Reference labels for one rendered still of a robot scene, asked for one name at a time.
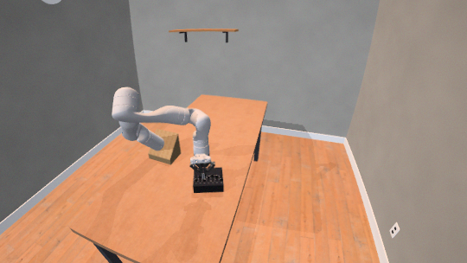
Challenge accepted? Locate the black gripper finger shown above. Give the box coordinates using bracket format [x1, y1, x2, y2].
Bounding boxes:
[203, 161, 215, 178]
[189, 163, 203, 179]

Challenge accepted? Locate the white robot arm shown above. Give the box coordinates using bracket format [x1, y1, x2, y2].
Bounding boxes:
[112, 87, 211, 164]

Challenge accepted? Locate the black lighting desk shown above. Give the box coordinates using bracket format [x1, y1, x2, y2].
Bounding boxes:
[193, 167, 224, 193]

